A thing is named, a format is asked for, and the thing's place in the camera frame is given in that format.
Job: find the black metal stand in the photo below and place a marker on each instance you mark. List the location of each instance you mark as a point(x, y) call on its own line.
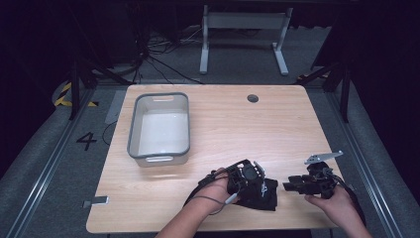
point(345, 92)
point(75, 89)

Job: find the person's left hand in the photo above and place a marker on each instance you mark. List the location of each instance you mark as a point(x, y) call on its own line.
point(214, 193)

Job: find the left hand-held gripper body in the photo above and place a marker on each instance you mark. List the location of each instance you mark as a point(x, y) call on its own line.
point(246, 177)

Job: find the grey floor tape patch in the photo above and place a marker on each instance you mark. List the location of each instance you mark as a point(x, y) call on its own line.
point(115, 107)

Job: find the white plastic basket grey rim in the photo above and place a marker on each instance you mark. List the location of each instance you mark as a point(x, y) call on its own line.
point(163, 132)

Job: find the person's right hand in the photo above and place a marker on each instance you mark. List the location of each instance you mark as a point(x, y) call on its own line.
point(336, 205)

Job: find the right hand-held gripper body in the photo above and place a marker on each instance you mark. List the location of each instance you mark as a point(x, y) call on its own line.
point(322, 180)

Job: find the grey metal floor rail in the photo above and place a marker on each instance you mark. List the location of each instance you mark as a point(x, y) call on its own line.
point(49, 168)
point(366, 168)

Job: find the white metal desk frame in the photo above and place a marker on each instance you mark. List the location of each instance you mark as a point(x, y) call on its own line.
point(246, 20)

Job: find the small grey metal bracket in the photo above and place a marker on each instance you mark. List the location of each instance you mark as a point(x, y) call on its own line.
point(97, 201)

